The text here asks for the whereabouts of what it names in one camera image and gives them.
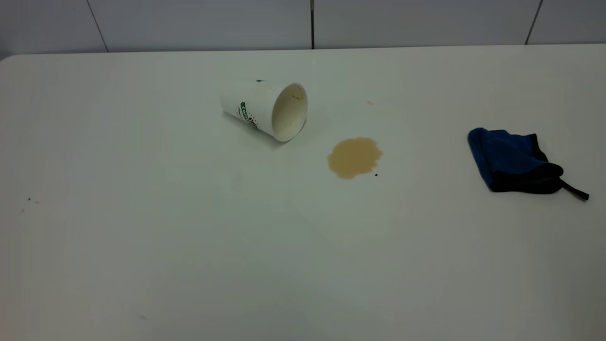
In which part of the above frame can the white paper coffee cup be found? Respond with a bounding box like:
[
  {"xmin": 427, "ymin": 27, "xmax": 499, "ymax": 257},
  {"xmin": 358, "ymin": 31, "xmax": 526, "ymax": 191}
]
[{"xmin": 219, "ymin": 80, "xmax": 309, "ymax": 143}]

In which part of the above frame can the blue and black cloth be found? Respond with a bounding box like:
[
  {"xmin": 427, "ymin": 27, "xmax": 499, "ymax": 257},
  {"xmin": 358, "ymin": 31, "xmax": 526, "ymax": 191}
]
[{"xmin": 467, "ymin": 127, "xmax": 590, "ymax": 201}]

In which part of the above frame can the tan coffee spill puddle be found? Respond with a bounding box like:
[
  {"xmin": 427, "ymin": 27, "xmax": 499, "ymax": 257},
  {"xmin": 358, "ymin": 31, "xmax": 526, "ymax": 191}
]
[{"xmin": 327, "ymin": 137, "xmax": 383, "ymax": 180}]

